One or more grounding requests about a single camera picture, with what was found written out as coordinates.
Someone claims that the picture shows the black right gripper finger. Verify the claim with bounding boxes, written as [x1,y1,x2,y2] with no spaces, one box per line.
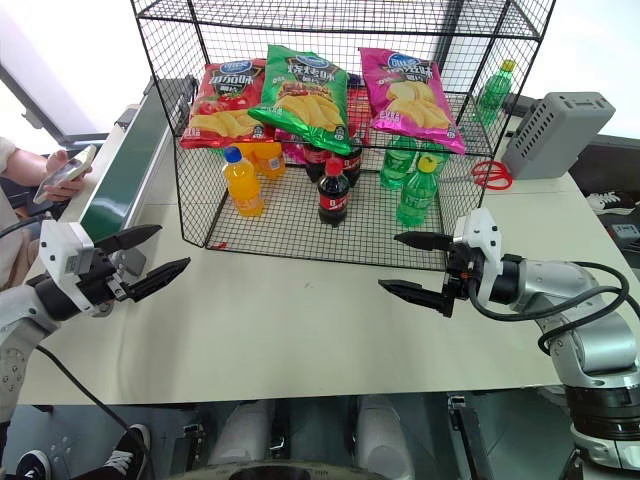
[393,230,455,254]
[377,279,447,317]

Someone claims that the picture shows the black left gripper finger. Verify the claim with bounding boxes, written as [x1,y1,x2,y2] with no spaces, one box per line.
[93,224,164,255]
[122,257,192,304]

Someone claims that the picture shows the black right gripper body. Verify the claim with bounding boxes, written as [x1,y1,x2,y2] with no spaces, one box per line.
[440,241,477,319]

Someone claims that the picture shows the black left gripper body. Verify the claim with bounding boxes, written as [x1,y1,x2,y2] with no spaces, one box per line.
[73,247,132,314]

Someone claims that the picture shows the green conveyor belt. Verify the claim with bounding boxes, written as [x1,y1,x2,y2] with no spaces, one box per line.
[78,74,197,274]

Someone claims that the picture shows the person's hand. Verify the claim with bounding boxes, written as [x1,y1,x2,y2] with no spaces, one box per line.
[41,149,95,202]

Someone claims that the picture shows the green soda bottle yellow cap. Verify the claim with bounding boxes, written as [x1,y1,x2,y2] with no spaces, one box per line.
[474,59,518,127]
[395,155,441,228]

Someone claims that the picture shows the person's light trousers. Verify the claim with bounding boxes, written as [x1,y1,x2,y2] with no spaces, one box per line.
[0,185,47,292]

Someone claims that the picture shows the cola bottle red cap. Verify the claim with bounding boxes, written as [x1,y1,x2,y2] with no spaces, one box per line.
[316,156,352,229]

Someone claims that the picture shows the orange soda bottle blue cap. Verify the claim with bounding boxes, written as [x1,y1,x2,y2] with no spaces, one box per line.
[221,145,267,219]

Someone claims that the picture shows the magenta chip bag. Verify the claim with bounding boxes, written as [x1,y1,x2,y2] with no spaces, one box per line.
[358,47,468,156]

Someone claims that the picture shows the silver robot leg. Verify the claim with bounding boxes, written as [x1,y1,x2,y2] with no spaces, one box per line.
[206,401,272,467]
[354,394,417,480]

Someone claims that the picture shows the red snack bag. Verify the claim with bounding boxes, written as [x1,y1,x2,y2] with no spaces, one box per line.
[344,73,374,142]

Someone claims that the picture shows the red tomato chip bag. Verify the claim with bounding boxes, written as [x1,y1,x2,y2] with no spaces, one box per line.
[179,58,277,152]

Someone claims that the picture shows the pink snack bag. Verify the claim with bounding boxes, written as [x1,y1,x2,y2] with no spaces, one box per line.
[274,128,312,167]

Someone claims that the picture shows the grey vented plastic box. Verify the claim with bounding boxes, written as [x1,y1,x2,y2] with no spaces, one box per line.
[500,91,617,182]

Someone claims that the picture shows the black sneaker white laces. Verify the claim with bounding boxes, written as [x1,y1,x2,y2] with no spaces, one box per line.
[102,423,152,480]
[13,449,53,480]

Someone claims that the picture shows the grey power socket box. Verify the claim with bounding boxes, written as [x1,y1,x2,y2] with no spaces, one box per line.
[606,221,640,242]

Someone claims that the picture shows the green chip bag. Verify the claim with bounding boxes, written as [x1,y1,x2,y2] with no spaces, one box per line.
[246,43,354,157]

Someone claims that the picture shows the dark rounded robot body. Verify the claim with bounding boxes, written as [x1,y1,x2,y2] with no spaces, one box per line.
[183,462,387,480]

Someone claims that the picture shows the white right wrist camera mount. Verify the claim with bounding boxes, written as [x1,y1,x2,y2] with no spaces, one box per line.
[451,208,504,307]

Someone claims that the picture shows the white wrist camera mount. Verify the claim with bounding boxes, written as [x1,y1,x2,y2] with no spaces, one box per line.
[38,219,97,317]
[451,208,504,307]

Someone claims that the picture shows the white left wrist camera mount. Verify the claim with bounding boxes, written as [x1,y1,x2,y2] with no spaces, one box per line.
[38,219,97,317]

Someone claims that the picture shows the black wire mesh rack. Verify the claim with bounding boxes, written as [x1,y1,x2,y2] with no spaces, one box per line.
[128,0,557,272]

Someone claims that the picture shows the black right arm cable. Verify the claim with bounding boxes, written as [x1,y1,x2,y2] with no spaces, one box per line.
[466,260,632,354]

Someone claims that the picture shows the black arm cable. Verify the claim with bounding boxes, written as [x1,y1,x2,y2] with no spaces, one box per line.
[466,260,632,354]
[32,343,151,480]

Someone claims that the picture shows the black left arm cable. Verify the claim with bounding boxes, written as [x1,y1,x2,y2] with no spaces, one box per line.
[32,343,151,480]

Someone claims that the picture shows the black table frame bracket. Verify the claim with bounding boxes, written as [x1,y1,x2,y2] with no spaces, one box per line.
[446,393,497,480]

